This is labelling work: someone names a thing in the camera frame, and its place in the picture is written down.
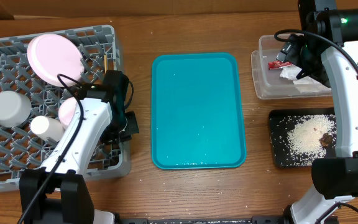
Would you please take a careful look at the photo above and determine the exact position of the red snack wrapper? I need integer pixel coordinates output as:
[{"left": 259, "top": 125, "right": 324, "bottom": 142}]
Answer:
[{"left": 268, "top": 60, "right": 292, "bottom": 70}]

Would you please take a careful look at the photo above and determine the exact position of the white napkin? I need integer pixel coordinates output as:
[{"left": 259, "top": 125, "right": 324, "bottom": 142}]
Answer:
[{"left": 280, "top": 65, "right": 325, "bottom": 93}]

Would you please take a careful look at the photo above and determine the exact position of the pink small bowl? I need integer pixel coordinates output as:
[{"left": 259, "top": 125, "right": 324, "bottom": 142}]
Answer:
[{"left": 58, "top": 97, "right": 77, "bottom": 129}]

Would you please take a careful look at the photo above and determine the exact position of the white cup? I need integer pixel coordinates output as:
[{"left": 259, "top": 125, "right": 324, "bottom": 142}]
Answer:
[{"left": 30, "top": 116, "right": 65, "bottom": 142}]

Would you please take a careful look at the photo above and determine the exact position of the white round plate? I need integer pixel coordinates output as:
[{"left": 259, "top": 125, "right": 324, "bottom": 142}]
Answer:
[{"left": 27, "top": 34, "right": 85, "bottom": 87}]

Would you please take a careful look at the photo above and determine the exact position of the grey dishwasher rack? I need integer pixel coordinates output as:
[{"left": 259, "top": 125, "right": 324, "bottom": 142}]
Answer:
[{"left": 0, "top": 25, "right": 124, "bottom": 192}]

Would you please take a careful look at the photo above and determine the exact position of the grey small bowl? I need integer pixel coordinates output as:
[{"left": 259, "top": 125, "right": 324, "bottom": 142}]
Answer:
[{"left": 0, "top": 91, "right": 32, "bottom": 128}]

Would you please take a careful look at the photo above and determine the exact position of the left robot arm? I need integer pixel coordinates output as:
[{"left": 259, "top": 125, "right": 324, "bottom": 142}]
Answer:
[{"left": 18, "top": 70, "right": 139, "bottom": 224}]

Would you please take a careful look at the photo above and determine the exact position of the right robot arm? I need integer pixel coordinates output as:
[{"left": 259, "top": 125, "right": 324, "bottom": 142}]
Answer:
[{"left": 277, "top": 0, "right": 358, "bottom": 223}]

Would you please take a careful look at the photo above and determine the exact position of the black waste tray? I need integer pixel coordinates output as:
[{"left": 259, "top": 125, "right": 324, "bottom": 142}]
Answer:
[{"left": 268, "top": 108, "right": 336, "bottom": 167}]

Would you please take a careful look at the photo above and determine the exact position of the clear plastic bin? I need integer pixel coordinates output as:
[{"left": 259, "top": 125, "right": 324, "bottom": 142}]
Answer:
[{"left": 251, "top": 35, "right": 331, "bottom": 100}]

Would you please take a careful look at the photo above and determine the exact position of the teal plastic tray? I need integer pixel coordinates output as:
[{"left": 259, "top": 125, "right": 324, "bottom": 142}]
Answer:
[{"left": 150, "top": 53, "right": 247, "bottom": 170}]

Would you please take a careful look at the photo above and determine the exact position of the brown food scrap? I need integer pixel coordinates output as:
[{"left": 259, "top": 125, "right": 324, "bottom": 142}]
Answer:
[{"left": 319, "top": 133, "right": 333, "bottom": 148}]

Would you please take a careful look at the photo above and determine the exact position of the white rice pile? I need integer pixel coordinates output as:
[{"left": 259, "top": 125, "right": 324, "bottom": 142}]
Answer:
[{"left": 287, "top": 114, "right": 337, "bottom": 166}]

